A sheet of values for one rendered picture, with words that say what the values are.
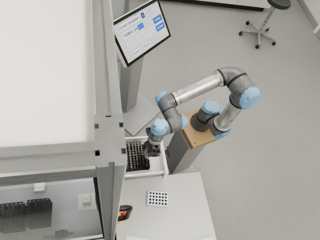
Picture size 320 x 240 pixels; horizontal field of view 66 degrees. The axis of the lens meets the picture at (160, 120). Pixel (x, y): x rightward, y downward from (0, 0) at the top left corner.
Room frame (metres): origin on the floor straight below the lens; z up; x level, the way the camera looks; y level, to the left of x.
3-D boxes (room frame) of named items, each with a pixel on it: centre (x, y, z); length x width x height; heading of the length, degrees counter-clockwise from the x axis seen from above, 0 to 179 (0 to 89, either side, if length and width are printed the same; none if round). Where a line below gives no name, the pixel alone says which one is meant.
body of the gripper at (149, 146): (0.60, -0.01, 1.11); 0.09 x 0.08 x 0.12; 26
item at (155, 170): (0.59, 0.11, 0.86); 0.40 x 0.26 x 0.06; 115
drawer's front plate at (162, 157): (0.68, -0.08, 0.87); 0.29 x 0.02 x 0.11; 25
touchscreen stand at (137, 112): (1.49, 0.34, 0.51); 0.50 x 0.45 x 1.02; 66
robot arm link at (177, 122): (0.69, -0.07, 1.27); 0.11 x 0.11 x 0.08; 42
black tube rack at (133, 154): (0.60, 0.10, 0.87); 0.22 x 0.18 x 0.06; 115
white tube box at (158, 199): (0.43, -0.14, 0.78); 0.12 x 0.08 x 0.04; 104
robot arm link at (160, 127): (0.61, -0.01, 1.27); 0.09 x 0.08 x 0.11; 132
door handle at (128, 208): (0.16, 0.02, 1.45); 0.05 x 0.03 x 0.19; 115
